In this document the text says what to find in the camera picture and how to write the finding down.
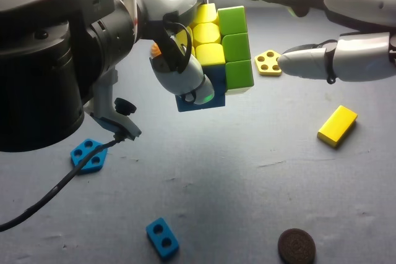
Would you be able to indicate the Rubik's cube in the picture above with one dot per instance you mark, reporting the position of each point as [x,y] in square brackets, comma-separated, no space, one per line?
[236,47]

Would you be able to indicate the orange swirl cookie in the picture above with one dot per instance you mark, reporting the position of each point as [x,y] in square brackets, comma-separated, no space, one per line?
[155,51]

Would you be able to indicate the yellow pentagon block with holes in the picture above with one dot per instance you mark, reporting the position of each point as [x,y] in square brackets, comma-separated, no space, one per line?
[266,63]

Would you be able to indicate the yellow rectangular block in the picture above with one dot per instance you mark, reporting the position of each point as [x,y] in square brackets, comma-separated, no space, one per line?
[337,126]

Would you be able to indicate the blue pentagon block with holes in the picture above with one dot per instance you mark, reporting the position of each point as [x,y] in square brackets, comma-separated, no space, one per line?
[80,160]

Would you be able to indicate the grey table cloth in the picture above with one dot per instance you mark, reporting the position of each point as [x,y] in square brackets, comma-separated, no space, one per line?
[235,183]

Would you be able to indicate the blue two-hole block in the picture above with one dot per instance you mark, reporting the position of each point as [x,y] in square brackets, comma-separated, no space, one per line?
[162,239]

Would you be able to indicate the chocolate sandwich cookie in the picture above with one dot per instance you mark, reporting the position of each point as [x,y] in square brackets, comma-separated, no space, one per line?
[297,247]

